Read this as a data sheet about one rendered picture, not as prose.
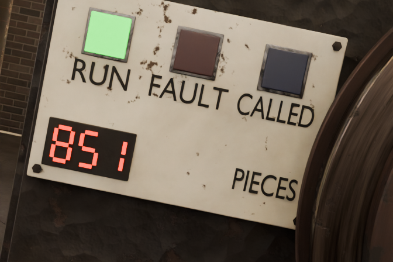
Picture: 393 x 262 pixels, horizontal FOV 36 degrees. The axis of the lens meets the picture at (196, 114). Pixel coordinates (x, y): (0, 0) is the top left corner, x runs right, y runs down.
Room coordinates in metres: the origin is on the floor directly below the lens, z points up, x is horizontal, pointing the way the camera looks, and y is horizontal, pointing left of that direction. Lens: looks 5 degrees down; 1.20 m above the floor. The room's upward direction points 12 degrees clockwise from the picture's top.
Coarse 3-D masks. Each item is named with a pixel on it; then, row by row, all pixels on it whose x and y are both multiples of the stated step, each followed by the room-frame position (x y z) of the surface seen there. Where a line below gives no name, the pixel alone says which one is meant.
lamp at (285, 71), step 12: (276, 60) 0.55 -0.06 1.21; (288, 60) 0.55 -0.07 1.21; (300, 60) 0.55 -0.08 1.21; (264, 72) 0.55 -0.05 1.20; (276, 72) 0.55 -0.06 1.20; (288, 72) 0.55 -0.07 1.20; (300, 72) 0.55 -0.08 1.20; (264, 84) 0.55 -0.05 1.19; (276, 84) 0.55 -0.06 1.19; (288, 84) 0.55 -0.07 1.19; (300, 84) 0.55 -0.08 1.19
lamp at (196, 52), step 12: (180, 36) 0.54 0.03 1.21; (192, 36) 0.55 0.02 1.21; (204, 36) 0.55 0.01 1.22; (216, 36) 0.55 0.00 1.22; (180, 48) 0.54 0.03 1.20; (192, 48) 0.54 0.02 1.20; (204, 48) 0.55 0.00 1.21; (216, 48) 0.55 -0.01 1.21; (180, 60) 0.54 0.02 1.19; (192, 60) 0.54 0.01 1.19; (204, 60) 0.55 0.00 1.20; (192, 72) 0.55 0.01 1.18; (204, 72) 0.55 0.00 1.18
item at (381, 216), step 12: (384, 168) 0.42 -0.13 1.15; (384, 180) 0.41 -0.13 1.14; (384, 192) 0.40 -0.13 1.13; (372, 204) 0.42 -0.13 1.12; (384, 204) 0.40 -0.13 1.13; (372, 216) 0.41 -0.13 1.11; (384, 216) 0.40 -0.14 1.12; (372, 228) 0.40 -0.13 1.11; (384, 228) 0.40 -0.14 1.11; (372, 240) 0.40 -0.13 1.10; (384, 240) 0.40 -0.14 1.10; (372, 252) 0.40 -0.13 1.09; (384, 252) 0.40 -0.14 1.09
